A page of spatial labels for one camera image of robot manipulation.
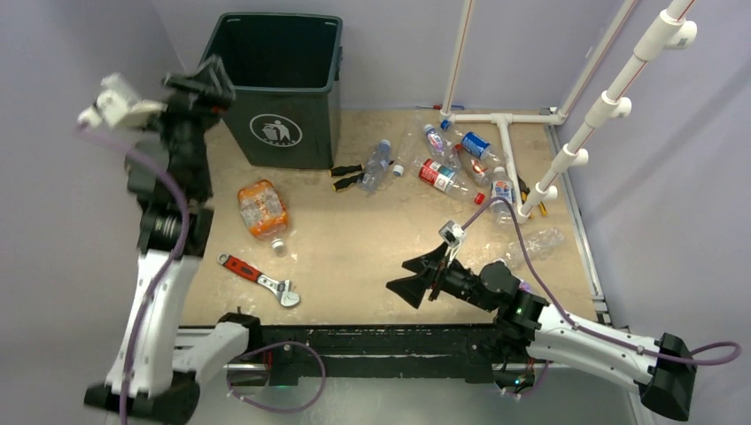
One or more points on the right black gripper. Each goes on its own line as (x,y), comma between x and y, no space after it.
(414,288)

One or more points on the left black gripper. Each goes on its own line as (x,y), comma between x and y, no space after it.
(211,87)

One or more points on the large orange bottle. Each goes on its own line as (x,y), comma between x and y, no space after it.
(263,212)

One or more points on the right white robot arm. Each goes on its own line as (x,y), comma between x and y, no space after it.
(659,370)

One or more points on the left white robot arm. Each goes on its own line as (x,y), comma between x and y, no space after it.
(168,174)

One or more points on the dark green trash bin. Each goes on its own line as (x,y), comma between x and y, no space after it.
(285,68)

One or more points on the red label clear bottle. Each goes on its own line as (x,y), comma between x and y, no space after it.
(449,182)

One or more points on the clear bottle blue cap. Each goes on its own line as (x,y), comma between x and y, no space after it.
(376,167)

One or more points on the white blue label bottle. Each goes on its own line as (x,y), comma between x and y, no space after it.
(502,187)

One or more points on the crushed clear bottle right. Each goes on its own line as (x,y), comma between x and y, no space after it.
(536,245)

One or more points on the red adjustable wrench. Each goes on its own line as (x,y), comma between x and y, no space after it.
(281,289)

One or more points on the purple label small bottle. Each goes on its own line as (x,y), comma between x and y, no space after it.
(437,145)

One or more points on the large clear bottle far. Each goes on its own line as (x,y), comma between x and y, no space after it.
(411,152)

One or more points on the blue label bottle far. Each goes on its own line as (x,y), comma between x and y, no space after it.
(473,143)

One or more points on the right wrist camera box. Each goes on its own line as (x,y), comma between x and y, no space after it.
(453,234)

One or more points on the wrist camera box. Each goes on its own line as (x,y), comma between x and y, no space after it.
(119,105)
(453,234)

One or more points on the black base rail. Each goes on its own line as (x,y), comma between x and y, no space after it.
(474,353)

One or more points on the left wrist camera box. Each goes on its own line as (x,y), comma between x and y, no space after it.
(119,105)

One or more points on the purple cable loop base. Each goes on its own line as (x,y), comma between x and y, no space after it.
(277,378)

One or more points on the black handled pliers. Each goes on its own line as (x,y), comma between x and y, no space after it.
(346,176)

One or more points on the white PVC pipe frame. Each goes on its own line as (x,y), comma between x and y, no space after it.
(670,30)

